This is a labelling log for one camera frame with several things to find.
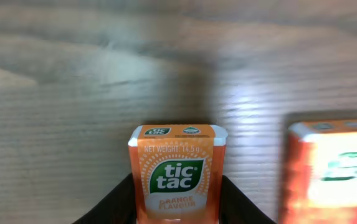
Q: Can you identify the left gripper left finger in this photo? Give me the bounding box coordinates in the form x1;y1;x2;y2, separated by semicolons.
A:
71;172;138;224

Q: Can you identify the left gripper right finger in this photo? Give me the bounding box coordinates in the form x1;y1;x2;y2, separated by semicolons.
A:
218;174;278;224

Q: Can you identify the orange candy box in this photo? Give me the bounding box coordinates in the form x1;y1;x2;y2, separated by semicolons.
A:
128;124;229;224
278;119;357;224

